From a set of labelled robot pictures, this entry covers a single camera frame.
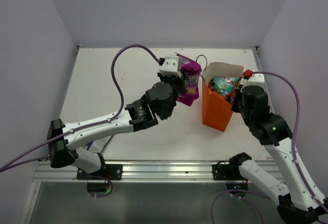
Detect magenta purple snack bag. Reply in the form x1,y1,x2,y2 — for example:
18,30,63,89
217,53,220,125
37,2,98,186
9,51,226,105
176,53,202,107

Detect teal Fox's candy bag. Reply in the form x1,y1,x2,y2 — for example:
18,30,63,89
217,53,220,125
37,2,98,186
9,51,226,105
208,77,238,98

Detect orange paper bag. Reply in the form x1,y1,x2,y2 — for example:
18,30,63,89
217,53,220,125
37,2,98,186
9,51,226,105
201,62,244,132

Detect blue white snack bag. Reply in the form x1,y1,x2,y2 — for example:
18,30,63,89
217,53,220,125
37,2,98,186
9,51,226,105
82,135,114,153

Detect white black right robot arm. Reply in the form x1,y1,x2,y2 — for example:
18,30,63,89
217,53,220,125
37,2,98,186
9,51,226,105
228,86,327,223

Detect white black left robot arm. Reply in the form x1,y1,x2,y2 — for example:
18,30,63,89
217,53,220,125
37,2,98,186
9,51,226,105
48,72,185,179

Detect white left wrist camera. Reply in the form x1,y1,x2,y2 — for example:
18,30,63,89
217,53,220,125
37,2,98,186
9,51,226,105
158,55,181,78

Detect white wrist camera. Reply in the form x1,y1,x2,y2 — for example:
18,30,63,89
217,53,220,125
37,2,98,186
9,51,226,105
158,55,181,78
240,70,263,88

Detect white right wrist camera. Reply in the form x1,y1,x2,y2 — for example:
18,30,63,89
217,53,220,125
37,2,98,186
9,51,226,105
240,70,263,88

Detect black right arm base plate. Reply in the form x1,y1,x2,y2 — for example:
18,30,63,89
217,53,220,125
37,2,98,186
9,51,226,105
212,161,245,181

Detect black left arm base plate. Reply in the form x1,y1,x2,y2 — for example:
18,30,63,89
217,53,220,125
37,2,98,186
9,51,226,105
76,164,123,180

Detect front aluminium rail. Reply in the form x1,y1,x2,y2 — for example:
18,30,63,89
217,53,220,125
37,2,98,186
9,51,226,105
32,159,285,183

